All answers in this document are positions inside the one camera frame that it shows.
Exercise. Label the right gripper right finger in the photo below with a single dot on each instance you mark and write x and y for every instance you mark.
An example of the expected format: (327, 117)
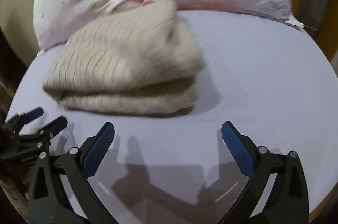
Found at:
(288, 201)

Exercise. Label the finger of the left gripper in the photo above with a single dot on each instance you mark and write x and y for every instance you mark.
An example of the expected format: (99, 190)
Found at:
(31, 114)
(54, 128)

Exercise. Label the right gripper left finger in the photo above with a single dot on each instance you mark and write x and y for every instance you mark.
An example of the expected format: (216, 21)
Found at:
(59, 190)

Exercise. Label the beige cable-knit sweater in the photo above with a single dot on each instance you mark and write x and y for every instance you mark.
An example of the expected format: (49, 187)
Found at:
(142, 61)

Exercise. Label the fuzzy beige left sleeve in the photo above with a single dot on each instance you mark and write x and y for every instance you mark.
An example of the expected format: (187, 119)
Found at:
(15, 197)

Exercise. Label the lavender bed sheet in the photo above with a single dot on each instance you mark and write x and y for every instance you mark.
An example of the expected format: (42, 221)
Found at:
(270, 80)

